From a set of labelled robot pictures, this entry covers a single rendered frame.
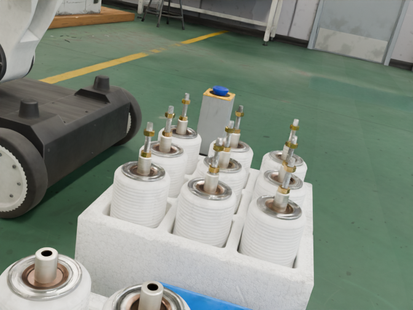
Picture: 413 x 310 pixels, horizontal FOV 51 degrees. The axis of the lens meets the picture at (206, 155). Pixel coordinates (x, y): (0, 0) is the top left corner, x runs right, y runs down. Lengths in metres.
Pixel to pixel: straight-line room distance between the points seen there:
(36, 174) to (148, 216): 0.33
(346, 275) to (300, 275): 0.40
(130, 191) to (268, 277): 0.26
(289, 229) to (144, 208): 0.24
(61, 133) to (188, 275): 0.51
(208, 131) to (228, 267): 0.48
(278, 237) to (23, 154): 0.55
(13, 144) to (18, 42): 0.33
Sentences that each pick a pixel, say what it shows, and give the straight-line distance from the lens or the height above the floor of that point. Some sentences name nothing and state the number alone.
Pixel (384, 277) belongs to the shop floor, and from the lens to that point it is 1.15.
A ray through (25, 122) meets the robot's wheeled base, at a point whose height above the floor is 0.21.
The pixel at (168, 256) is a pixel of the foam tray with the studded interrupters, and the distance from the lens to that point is 0.72.
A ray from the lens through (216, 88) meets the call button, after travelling 1.08.
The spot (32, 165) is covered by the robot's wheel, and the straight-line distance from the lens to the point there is 0.98.
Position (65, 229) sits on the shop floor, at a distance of 1.04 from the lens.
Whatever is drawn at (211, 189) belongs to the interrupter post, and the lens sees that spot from 0.72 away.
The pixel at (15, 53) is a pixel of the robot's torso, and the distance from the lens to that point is 1.25.
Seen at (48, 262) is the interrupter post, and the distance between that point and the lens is 0.49.
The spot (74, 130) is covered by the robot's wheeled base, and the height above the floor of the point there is 0.18.
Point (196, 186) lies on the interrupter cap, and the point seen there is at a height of 0.25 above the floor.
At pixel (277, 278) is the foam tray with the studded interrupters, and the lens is 0.70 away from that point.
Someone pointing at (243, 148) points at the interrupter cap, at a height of 0.25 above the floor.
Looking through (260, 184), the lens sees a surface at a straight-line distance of 0.81.
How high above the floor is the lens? 0.57
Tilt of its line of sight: 22 degrees down
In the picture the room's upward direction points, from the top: 11 degrees clockwise
